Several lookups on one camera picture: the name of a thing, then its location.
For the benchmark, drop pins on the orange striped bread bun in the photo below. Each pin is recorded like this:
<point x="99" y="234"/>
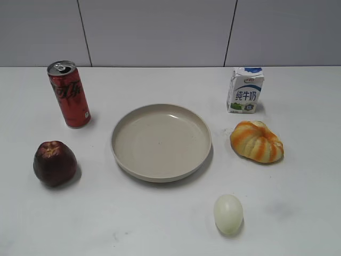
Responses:
<point x="255" y="141"/>

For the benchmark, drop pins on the white egg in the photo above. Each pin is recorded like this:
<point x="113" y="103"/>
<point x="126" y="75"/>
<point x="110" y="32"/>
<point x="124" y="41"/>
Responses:
<point x="228" y="214"/>

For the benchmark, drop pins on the dark red apple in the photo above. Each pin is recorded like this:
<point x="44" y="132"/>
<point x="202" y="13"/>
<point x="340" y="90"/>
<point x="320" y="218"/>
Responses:
<point x="54" y="163"/>

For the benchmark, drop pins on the white blue milk carton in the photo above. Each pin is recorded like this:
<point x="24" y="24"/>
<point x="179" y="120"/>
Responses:
<point x="245" y="87"/>

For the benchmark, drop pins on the beige round plate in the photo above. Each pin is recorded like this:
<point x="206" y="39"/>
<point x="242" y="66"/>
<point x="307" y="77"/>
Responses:
<point x="161" y="143"/>

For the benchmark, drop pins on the red soda can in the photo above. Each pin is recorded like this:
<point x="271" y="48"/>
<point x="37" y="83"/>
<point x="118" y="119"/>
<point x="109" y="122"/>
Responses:
<point x="68" y="89"/>

